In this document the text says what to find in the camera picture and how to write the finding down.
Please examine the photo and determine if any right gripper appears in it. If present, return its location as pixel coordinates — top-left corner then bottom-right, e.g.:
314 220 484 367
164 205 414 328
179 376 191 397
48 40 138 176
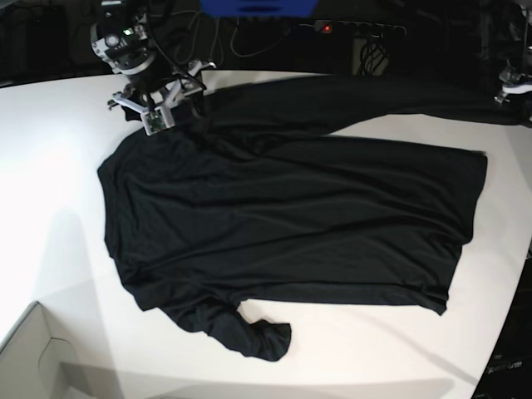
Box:
107 60 216 136

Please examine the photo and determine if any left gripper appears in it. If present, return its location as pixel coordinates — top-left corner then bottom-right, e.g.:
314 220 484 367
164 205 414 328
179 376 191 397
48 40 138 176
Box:
494 62 531 104

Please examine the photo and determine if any black t-shirt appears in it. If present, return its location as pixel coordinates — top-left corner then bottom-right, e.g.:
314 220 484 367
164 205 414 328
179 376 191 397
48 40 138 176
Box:
97 76 529 362

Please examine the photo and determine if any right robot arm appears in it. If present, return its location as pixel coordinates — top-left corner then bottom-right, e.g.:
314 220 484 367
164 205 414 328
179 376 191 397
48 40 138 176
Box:
91 1 216 135

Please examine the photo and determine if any blue bin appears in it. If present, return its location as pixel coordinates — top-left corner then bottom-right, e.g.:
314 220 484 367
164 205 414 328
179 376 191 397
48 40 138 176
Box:
200 0 318 17

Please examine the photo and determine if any black power strip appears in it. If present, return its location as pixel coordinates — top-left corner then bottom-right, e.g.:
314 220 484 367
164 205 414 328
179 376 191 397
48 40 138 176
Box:
313 19 407 38

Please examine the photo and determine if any grey looped cable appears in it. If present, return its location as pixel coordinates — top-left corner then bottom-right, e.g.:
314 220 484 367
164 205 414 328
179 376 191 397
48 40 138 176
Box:
174 12 292 65

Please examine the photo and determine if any black cable bundle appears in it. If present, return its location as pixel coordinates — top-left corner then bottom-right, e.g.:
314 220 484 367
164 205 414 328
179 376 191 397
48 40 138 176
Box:
357 37 392 80

